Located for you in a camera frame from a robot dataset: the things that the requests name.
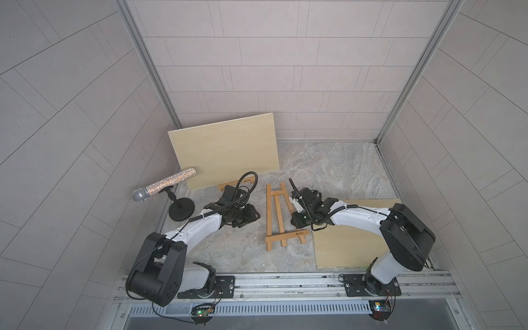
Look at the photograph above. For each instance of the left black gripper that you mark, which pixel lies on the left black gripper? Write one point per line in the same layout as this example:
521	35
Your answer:
250	215

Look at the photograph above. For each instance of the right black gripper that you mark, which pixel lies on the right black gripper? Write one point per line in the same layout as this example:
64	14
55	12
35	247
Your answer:
295	221

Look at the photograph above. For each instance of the wooden easel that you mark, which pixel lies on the wooden easel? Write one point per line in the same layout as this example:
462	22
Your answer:
275	220
249	179

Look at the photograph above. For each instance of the plywood board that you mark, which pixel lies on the plywood board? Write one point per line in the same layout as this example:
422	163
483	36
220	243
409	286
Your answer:
222	152
347	247

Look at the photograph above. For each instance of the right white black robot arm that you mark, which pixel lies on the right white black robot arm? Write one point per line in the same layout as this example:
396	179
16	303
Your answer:
408	238

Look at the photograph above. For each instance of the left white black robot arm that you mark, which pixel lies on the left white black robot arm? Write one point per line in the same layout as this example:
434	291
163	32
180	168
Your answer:
160	272

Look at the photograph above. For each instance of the left green circuit board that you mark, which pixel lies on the left green circuit board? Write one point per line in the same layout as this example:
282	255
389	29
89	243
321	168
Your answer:
202	314

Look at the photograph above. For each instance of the green circuit board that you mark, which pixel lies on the green circuit board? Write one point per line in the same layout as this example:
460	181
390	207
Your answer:
380	310
202	314

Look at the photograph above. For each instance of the right green circuit board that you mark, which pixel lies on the right green circuit board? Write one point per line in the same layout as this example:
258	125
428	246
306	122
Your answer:
380	310

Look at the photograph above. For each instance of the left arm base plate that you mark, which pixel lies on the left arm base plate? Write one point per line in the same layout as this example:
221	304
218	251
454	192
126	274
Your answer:
220	287

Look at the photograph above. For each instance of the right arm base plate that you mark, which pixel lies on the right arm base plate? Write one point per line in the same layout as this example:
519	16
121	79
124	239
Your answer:
366	285

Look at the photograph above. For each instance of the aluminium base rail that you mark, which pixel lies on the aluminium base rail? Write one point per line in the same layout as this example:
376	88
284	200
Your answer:
301	294

